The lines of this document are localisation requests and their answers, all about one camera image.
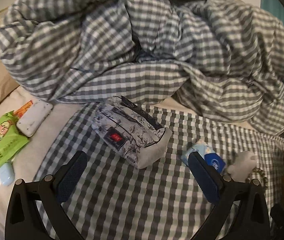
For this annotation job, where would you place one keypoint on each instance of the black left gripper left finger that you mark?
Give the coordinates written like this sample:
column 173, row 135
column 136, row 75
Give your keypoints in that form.
column 23, row 220

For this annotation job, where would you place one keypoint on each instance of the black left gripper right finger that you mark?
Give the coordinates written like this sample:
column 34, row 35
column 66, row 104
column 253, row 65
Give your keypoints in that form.
column 251, row 219

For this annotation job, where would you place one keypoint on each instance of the blue white tissue packet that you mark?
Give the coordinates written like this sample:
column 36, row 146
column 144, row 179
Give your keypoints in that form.
column 207, row 153

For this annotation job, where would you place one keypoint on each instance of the floral tissue pack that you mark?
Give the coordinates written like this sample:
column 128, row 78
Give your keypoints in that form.
column 131, row 132

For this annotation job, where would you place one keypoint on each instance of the light blue earbuds case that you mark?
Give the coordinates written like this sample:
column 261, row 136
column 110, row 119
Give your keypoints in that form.
column 7, row 175

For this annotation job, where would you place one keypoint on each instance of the green snack bag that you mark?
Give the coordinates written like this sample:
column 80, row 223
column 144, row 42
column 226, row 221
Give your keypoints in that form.
column 11, row 140

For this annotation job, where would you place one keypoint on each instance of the grey checked bed sheet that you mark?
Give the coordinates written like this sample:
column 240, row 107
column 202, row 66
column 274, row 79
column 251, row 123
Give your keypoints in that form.
column 113, row 200

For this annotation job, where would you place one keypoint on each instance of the white rectangular device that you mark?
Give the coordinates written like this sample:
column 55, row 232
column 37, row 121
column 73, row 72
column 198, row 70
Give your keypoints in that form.
column 33, row 117

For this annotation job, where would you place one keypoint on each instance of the orange packet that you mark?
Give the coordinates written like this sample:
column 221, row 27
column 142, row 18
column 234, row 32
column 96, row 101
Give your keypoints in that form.
column 22, row 110

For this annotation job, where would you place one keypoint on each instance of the grey checked duvet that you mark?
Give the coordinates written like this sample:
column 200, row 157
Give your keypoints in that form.
column 224, row 59

